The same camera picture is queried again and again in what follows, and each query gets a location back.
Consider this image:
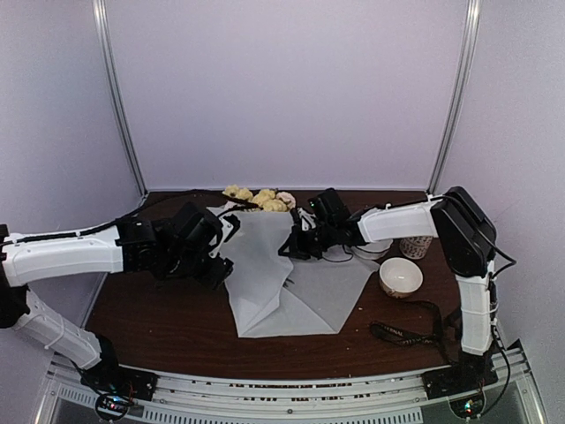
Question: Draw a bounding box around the pink rose stem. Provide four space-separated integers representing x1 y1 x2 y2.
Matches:
276 192 297 209

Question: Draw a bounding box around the scalloped white dish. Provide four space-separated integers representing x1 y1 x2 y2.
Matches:
351 239 393 261

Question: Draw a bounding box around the aluminium frame post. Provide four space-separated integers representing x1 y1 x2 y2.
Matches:
427 0 482 193
92 0 147 196

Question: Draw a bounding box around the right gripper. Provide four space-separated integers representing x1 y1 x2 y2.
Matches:
280 221 337 260

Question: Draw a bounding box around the patterned mug yellow inside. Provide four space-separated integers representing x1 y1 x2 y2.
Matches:
399 236 433 261

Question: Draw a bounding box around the round white bowl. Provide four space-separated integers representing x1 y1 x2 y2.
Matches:
379 257 424 299

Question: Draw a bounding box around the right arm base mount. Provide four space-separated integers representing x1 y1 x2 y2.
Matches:
422 355 498 420

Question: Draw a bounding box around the right aluminium frame post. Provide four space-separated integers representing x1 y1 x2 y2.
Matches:
427 0 482 193

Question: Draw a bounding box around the front aluminium rail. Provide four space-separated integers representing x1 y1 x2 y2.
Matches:
37 339 542 424

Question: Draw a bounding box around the left aluminium frame post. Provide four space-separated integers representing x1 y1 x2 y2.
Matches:
92 0 147 196

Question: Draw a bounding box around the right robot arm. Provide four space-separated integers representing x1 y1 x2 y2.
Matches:
278 186 516 390

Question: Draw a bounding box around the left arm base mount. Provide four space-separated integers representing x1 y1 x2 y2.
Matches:
73 356 158 422

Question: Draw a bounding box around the black lanyard strap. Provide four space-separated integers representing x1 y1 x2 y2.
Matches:
369 299 464 366

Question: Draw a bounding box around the white wrapping paper sheet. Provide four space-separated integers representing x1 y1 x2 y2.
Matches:
220 212 380 338

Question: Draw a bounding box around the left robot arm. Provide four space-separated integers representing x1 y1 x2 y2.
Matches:
1 194 258 392

